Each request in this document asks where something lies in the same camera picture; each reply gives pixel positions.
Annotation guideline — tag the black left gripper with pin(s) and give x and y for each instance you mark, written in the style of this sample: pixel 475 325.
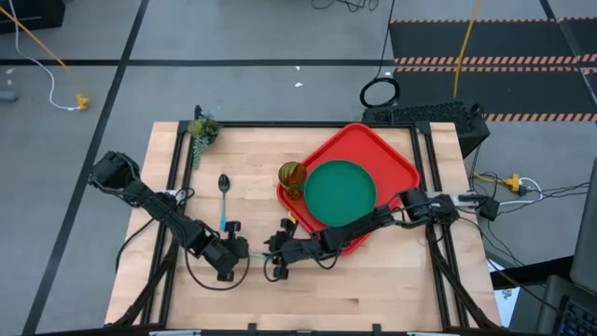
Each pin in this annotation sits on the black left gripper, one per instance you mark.
pixel 224 252

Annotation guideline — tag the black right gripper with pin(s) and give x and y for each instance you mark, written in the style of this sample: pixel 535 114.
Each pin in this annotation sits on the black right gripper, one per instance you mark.
pixel 291 249

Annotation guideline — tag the transparent amber cup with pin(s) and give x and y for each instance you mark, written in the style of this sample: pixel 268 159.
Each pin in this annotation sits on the transparent amber cup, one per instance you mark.
pixel 291 179

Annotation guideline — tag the green round plate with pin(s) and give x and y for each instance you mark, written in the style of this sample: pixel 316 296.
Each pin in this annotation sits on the green round plate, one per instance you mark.
pixel 340 193

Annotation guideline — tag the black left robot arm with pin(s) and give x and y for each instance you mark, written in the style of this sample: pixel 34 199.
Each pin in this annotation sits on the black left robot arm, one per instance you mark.
pixel 154 203

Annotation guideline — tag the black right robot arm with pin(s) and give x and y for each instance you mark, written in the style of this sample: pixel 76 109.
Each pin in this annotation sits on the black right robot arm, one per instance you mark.
pixel 359 226

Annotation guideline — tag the red plastic tray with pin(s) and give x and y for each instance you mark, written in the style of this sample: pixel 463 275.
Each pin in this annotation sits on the red plastic tray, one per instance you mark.
pixel 368 144

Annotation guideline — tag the potted succulent plant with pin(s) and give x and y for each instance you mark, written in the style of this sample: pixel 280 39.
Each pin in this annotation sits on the potted succulent plant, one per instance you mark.
pixel 204 128

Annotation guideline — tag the black computer case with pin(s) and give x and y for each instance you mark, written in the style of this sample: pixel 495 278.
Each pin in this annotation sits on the black computer case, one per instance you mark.
pixel 434 119

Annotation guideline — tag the black power adapter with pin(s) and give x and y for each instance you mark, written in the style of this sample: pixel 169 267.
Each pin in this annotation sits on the black power adapter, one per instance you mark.
pixel 490 209

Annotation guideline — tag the white paper sheet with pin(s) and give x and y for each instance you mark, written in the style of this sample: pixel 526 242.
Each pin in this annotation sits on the white paper sheet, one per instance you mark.
pixel 506 303

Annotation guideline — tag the yellow power plug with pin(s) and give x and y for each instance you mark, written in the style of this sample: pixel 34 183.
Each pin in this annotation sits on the yellow power plug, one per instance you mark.
pixel 513 183

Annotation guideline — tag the black keyboard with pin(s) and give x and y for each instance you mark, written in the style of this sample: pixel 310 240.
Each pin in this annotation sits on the black keyboard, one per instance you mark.
pixel 578 319

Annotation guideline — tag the grey monitor back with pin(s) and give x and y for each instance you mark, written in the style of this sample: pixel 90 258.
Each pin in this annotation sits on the grey monitor back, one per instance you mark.
pixel 587 228

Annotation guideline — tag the black hazard-striped floor mat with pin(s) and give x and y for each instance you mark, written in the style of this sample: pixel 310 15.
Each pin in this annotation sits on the black hazard-striped floor mat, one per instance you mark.
pixel 513 42

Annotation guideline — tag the black floor box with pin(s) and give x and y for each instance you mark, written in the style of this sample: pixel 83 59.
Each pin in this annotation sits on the black floor box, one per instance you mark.
pixel 28 14

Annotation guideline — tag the black frame bracket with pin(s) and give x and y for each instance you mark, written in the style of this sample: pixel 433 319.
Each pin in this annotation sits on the black frame bracket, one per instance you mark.
pixel 377 329
pixel 252 329

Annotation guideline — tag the black aluminium table frame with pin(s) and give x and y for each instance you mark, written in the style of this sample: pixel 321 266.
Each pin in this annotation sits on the black aluminium table frame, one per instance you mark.
pixel 303 124

